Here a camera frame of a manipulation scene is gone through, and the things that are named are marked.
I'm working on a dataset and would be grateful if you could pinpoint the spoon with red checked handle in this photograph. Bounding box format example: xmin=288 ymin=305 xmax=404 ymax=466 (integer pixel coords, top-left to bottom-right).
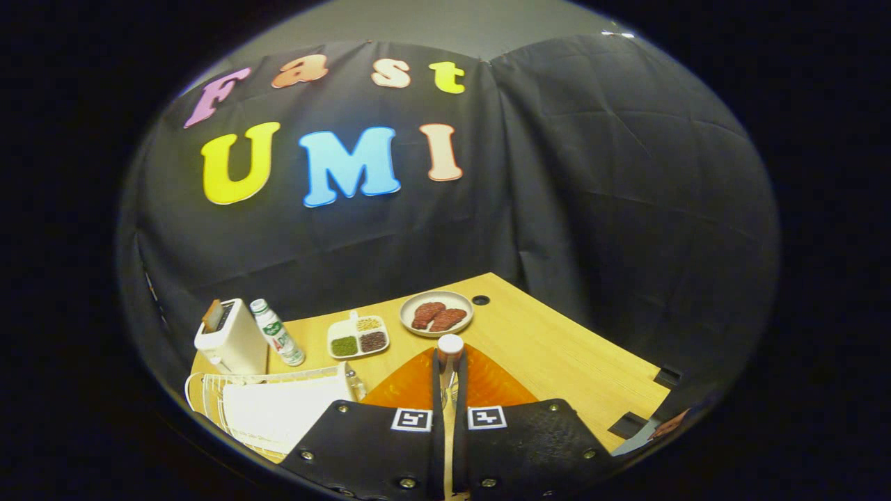
xmin=437 ymin=334 xmax=466 ymax=501

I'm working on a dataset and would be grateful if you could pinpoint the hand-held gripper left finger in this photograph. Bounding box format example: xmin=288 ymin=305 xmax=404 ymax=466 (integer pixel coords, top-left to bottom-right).
xmin=278 ymin=344 xmax=446 ymax=501

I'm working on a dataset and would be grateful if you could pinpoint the white compartment snack dish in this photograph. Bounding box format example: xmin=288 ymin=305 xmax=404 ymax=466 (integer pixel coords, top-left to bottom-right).
xmin=327 ymin=310 xmax=391 ymax=360

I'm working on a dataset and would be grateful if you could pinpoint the white wire dish rack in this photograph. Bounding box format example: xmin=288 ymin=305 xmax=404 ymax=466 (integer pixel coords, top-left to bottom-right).
xmin=184 ymin=362 xmax=366 ymax=463

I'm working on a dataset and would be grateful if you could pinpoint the white green-label milk bottle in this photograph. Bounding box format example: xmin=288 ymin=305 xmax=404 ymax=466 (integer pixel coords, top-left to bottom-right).
xmin=249 ymin=299 xmax=306 ymax=367

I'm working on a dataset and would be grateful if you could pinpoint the white toaster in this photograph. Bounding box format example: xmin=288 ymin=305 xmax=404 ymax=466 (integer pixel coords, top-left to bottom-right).
xmin=194 ymin=299 xmax=269 ymax=376

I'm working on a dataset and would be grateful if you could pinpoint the beige plate with meat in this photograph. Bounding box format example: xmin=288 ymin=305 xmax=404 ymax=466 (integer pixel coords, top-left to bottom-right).
xmin=400 ymin=290 xmax=475 ymax=338

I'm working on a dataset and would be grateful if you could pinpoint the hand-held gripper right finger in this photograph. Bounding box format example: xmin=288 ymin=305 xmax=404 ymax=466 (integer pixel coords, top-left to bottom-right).
xmin=452 ymin=344 xmax=620 ymax=501

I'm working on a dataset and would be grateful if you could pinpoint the brown meat piece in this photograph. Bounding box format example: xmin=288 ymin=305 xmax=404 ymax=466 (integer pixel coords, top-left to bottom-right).
xmin=411 ymin=301 xmax=447 ymax=331
xmin=429 ymin=308 xmax=468 ymax=333

